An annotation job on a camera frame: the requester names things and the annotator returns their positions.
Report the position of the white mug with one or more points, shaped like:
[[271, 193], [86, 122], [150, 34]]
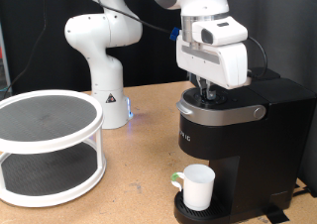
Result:
[[198, 187]]

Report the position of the black curtain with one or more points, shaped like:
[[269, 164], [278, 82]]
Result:
[[158, 58]]

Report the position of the grey metal frame post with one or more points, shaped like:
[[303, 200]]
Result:
[[4, 58]]

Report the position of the black tape strip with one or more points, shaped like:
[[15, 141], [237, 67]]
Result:
[[275, 214]]

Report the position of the black Keurig coffee machine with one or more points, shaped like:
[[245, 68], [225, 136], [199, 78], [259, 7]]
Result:
[[264, 151]]

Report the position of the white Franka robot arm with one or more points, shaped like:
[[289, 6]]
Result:
[[105, 68]]

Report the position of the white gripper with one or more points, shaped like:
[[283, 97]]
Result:
[[211, 65]]

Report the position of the black square lid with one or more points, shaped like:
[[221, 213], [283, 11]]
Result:
[[287, 25]]

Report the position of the white two-tier turntable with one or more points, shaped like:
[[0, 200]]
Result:
[[49, 141]]

